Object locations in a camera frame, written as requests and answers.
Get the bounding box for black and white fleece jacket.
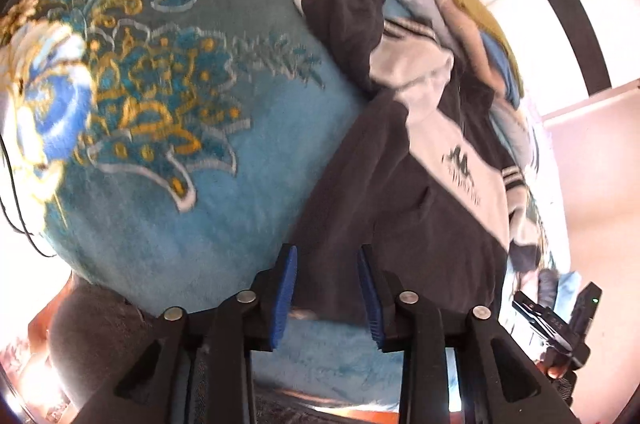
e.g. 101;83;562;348
290;0;541;326

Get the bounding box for teal floral bed blanket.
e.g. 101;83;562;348
1;0;436;410

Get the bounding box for blue folded garment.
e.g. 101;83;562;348
480;31;521;110

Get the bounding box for beige fleece garment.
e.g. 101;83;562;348
435;0;506;98

